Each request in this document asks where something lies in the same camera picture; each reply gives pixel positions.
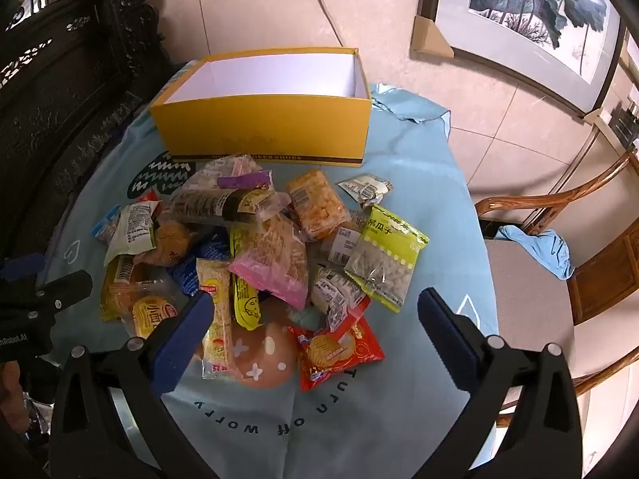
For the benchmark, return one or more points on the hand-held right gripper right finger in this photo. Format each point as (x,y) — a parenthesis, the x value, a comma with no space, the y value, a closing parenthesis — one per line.
(449,339)

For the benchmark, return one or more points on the yellow cartoon snack packet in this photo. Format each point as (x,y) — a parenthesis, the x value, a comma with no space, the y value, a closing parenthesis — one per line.
(247,299)

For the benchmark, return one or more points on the orange cracker clear packet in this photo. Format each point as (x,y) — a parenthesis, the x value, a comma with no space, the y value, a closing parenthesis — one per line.
(317,204)

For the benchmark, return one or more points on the white green snack packet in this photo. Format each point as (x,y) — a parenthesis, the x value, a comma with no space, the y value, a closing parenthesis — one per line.
(132,227)

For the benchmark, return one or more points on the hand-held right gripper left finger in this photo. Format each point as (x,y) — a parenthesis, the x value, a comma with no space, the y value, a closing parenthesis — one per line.
(182,342)

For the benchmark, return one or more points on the wooden chair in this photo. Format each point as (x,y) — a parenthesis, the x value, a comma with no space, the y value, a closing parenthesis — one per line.
(504,207)

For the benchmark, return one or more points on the small crumpled white packet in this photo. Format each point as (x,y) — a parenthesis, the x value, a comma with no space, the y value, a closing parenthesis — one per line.
(367,187)

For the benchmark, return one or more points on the yellow label bread packet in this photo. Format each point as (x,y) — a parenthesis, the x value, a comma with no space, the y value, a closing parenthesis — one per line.
(145,309)

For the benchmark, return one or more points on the yellow cardboard box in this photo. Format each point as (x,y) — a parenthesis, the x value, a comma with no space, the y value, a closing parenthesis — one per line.
(259,129)

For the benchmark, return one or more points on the small light blue packet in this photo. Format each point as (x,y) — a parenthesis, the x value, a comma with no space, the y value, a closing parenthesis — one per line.
(107,224)

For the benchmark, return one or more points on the clear packet purple label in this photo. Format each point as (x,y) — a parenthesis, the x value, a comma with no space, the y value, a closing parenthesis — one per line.
(234,174)

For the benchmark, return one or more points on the dark blue snack packet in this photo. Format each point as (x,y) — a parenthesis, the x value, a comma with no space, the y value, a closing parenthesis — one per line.
(194,264)

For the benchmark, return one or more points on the pink-edged noodle snack packet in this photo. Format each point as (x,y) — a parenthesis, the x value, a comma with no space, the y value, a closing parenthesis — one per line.
(277,259)

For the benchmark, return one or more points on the dark tube snack packet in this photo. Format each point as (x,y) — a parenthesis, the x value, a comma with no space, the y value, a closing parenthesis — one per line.
(214,204)

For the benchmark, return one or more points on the person's left hand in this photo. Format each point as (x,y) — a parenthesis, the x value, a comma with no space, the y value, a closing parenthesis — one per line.
(10,391)

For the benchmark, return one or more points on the cardboard corner protector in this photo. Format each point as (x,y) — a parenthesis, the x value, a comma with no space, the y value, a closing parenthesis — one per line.
(429,37)

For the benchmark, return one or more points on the light blue printed tablecloth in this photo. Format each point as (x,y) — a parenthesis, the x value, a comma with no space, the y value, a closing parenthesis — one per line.
(424,184)

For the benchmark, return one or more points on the grey chair cushion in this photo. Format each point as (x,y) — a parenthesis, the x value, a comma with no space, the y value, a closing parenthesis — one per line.
(524,299)

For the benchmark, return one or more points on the green melon seed packet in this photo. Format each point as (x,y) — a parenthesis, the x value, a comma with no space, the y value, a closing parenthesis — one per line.
(387,254)

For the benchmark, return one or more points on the blue cloth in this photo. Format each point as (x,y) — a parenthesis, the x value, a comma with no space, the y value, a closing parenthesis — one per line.
(544,249)

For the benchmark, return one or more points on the white seed packet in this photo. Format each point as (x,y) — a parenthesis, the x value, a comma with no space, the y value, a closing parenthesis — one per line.
(337,294)

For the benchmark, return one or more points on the red cookie packet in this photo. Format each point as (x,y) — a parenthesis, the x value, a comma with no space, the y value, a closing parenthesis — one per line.
(334,349)

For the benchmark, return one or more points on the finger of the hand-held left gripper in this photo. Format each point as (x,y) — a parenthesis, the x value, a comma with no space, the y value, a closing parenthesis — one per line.
(67,285)

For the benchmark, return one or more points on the brown bun packet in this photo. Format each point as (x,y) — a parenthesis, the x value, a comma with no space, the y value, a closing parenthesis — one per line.
(169,244)

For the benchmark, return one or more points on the long white yellow packet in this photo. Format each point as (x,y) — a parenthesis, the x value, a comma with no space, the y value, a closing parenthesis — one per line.
(214,319)

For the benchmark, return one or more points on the framed lotus painting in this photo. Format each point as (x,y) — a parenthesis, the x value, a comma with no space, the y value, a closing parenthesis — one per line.
(524,5)

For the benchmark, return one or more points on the clear packet white label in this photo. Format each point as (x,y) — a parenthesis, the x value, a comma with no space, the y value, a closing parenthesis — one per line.
(339,244)

